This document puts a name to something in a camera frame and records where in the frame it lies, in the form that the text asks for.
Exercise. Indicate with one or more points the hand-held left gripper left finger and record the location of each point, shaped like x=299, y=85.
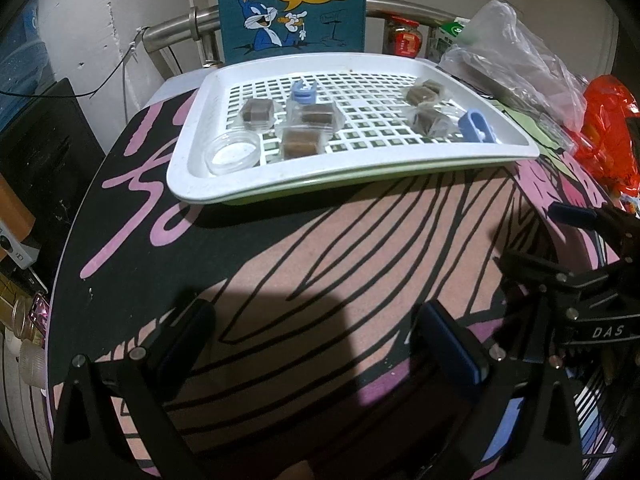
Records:
x=187, y=350

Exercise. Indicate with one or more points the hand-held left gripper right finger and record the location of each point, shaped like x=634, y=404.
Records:
x=452, y=355

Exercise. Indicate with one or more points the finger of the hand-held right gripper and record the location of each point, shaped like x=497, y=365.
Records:
x=572, y=215
x=535, y=267

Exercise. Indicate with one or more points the blue plastic clip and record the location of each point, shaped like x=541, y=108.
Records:
x=303, y=94
x=472, y=127

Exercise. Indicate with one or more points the white plastic grid tray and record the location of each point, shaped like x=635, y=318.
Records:
x=190, y=180

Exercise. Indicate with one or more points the round clear container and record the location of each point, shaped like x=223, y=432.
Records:
x=232, y=155

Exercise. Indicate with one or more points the red plastic bag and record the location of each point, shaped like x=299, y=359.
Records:
x=610, y=125

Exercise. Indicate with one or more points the smartphone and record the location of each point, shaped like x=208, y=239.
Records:
x=39, y=310

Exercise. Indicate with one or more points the white plastic bottle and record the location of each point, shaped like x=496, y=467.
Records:
x=34, y=364

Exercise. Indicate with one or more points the clear plastic bag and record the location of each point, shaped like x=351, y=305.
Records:
x=510, y=50

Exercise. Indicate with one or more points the white box with black dials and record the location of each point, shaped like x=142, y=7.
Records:
x=12, y=250

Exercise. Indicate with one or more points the brown wooden box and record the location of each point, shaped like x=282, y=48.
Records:
x=15, y=215

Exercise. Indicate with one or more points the green-capped bottle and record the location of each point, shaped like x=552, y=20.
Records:
x=445, y=35

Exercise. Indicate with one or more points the black furniture panel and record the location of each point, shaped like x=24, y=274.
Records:
x=50, y=160

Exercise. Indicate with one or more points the red jar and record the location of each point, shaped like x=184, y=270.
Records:
x=404, y=40

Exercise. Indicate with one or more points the teal cartoon tote bag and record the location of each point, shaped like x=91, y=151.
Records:
x=345, y=35

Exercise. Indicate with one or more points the metal railing pipe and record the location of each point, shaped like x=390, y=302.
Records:
x=175, y=27

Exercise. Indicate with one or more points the blue water jug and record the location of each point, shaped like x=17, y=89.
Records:
x=25, y=65

